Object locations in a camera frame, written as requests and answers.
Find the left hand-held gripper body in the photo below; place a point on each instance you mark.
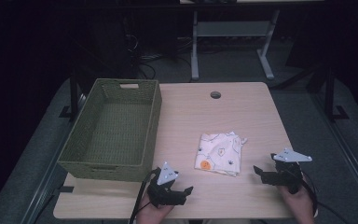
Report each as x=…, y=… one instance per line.
x=164, y=191

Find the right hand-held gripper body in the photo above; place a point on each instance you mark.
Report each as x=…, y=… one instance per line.
x=284, y=177

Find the cream patterned cloth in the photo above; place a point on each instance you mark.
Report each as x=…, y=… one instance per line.
x=219, y=152

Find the person's left hand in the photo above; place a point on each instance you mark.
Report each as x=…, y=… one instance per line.
x=152, y=214

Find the person's right hand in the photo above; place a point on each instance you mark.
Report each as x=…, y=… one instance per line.
x=300, y=205

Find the green woven basket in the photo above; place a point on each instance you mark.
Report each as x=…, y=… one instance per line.
x=118, y=130

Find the black metal stand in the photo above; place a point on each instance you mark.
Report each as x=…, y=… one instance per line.
x=73, y=93
x=330, y=93

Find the grey table grommet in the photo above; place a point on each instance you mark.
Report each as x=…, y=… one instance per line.
x=215, y=95

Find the black tape strip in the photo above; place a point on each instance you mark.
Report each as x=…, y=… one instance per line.
x=66, y=189

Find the metal rail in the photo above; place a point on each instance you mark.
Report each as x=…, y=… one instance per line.
x=48, y=174
x=348, y=155

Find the white metal frame desk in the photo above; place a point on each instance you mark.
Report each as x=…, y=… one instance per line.
x=230, y=28

